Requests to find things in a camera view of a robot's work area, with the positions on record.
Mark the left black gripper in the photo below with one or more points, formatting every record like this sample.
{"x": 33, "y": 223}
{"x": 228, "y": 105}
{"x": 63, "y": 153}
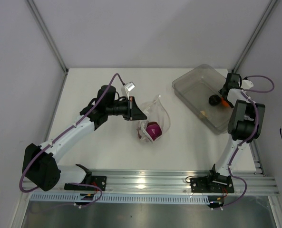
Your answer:
{"x": 133, "y": 112}

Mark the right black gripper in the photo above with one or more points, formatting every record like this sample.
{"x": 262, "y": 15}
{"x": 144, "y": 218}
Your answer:
{"x": 220, "y": 90}

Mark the red grape bunch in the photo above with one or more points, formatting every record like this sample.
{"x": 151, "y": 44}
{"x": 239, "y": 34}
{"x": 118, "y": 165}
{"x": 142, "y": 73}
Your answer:
{"x": 140, "y": 134}

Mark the clear zip top bag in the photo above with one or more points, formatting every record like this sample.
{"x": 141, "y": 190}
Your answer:
{"x": 155, "y": 112}

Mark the orange fruit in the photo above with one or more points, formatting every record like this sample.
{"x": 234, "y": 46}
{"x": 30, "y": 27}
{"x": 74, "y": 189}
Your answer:
{"x": 225, "y": 103}

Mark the purple onion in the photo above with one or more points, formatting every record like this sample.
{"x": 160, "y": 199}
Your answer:
{"x": 154, "y": 130}

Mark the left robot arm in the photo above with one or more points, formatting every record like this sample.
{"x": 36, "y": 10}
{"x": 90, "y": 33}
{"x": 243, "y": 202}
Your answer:
{"x": 40, "y": 164}

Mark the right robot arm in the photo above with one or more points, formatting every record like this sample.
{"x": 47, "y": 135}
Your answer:
{"x": 244, "y": 126}

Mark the clear plastic bin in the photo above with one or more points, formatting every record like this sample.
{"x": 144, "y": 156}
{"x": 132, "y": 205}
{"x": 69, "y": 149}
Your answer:
{"x": 194, "y": 89}

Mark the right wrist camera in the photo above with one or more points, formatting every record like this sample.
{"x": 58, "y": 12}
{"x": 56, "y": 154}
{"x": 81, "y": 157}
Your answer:
{"x": 246, "y": 84}

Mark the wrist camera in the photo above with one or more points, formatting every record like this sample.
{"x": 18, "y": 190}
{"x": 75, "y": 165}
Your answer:
{"x": 127, "y": 88}
{"x": 246, "y": 84}

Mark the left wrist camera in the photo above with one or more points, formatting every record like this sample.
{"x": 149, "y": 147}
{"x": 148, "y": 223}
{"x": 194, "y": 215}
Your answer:
{"x": 127, "y": 88}

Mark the aluminium mounting rail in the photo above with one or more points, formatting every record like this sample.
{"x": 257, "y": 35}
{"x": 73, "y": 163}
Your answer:
{"x": 173, "y": 182}

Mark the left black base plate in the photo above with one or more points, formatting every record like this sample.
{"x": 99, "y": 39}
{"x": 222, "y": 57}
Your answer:
{"x": 99, "y": 181}

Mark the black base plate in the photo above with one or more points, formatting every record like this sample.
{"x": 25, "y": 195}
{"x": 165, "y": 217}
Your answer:
{"x": 210, "y": 185}
{"x": 99, "y": 181}

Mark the right aluminium frame post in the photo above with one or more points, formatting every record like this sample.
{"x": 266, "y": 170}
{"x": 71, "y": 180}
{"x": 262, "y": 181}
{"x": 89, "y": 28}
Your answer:
{"x": 263, "y": 20}

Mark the aluminium frame post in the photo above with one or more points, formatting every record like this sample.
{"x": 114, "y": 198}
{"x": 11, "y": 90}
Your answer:
{"x": 46, "y": 34}
{"x": 263, "y": 20}

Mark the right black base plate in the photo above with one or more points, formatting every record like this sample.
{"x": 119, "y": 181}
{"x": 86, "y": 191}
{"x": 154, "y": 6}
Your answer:
{"x": 210, "y": 185}

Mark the slotted cable duct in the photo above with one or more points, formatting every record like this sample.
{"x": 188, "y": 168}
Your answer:
{"x": 120, "y": 198}

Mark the left aluminium frame post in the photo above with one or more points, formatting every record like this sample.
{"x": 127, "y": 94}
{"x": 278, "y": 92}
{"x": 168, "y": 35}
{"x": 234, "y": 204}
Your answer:
{"x": 46, "y": 34}

